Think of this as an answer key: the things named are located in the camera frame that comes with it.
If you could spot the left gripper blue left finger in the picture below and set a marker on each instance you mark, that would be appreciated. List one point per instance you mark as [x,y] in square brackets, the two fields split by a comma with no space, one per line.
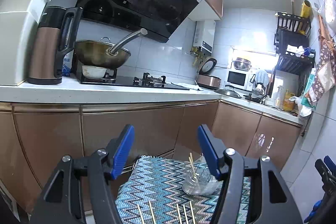
[61,200]

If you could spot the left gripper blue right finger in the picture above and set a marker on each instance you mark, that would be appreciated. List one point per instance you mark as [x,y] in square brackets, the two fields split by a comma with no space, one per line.
[270,200]

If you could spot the zigzag patterned table cloth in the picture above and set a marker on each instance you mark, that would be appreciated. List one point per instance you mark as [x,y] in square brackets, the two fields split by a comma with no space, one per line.
[160,181]

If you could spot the yellow oil bottle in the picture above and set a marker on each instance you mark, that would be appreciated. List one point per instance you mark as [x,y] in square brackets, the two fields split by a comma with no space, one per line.
[288,103]

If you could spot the pan lid on counter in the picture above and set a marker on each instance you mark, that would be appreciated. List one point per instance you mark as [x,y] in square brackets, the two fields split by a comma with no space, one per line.
[229,90]

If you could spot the white microwave oven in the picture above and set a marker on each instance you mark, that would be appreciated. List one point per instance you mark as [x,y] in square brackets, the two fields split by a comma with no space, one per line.
[239,79]

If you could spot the patterned hanging apron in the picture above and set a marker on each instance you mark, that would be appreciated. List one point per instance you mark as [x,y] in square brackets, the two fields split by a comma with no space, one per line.
[324,77]

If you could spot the black gas stove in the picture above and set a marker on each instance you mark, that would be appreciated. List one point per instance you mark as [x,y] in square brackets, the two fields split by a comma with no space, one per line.
[146,81]

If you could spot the white bowl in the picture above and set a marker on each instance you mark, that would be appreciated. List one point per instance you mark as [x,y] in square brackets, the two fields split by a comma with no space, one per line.
[92,72]

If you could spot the brown rice cooker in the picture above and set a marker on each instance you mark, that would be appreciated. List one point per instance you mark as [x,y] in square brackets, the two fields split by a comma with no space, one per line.
[204,78]

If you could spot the metal pot on microwave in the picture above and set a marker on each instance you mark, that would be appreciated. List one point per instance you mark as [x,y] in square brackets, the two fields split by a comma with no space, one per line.
[242,64]

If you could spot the blue salt bag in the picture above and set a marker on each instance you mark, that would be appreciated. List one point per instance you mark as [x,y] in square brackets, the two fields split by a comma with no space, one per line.
[67,64]

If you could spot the brown electric kettle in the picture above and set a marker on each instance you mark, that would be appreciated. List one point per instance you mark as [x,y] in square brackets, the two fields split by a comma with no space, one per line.
[56,36]

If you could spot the white water heater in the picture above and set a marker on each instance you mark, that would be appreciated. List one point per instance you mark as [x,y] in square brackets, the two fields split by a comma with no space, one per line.
[204,36]

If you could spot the yellow roll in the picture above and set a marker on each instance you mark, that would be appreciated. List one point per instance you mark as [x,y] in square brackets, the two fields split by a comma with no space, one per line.
[305,9]

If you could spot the white appliance at left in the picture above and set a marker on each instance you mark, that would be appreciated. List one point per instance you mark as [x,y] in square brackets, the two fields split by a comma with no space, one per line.
[19,22]

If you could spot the black wall rack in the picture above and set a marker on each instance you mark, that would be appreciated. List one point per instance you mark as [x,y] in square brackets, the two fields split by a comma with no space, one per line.
[291,40]

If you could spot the metal wok with handle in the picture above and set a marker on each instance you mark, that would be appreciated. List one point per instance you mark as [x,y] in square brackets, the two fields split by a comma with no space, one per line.
[105,54]

